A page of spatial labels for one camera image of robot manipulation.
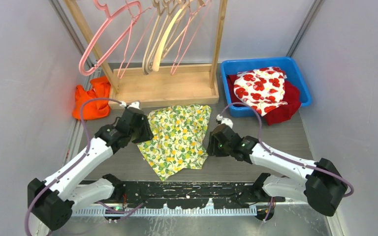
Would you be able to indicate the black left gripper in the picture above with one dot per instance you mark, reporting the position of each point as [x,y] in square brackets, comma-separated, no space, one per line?
[147,134]

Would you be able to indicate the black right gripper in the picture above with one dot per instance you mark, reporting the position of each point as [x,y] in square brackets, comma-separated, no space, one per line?
[213,149]

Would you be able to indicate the lemon print skirt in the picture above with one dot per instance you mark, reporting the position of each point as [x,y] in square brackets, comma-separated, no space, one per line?
[179,132]

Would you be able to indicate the thin pink wire hanger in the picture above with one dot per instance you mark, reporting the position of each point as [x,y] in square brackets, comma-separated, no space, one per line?
[187,37]

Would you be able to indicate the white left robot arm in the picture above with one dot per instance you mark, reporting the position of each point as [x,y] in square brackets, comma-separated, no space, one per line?
[55,199]

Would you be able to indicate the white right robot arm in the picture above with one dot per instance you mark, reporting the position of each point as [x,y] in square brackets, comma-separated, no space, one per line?
[318,183]

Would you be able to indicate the wooden hanger rack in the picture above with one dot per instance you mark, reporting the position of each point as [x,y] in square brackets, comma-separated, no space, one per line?
[191,83]

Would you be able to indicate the red poppy print cloth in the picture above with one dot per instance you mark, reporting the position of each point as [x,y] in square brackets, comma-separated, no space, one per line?
[262,89]

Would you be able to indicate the dark red cloth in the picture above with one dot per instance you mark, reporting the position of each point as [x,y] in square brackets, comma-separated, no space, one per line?
[280,114]

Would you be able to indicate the blue plastic bin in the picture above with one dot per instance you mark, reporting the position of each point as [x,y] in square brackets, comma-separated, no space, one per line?
[287,64]

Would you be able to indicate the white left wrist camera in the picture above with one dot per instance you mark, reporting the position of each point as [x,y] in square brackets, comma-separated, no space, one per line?
[135,104]

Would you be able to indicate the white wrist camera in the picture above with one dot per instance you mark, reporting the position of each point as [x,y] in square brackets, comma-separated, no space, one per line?
[135,104]
[220,119]

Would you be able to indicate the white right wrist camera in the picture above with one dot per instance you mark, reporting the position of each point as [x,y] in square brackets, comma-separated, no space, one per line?
[220,119]

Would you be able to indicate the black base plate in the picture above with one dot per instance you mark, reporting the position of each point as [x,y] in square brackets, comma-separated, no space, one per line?
[187,195]

